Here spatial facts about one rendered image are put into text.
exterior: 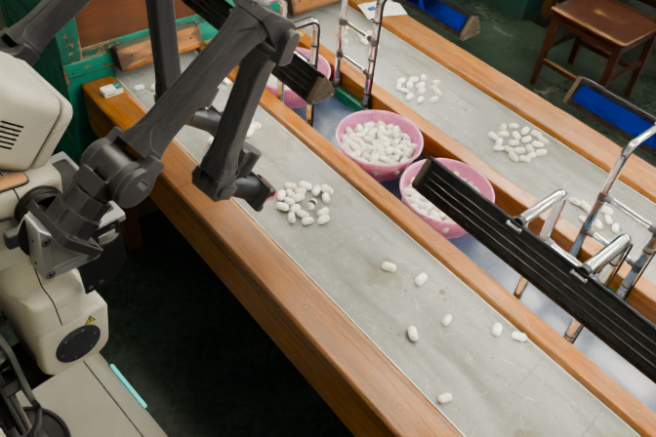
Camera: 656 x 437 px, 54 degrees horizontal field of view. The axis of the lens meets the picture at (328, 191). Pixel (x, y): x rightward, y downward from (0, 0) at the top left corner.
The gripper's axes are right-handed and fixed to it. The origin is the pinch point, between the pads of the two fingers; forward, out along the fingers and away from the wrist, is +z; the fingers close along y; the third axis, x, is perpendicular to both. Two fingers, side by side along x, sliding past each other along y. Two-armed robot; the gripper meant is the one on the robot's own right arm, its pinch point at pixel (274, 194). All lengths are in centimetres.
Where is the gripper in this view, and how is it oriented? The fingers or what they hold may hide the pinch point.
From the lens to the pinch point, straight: 162.8
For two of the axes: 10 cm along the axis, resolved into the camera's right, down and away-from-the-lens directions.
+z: 5.4, 1.6, 8.3
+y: -6.4, -5.7, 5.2
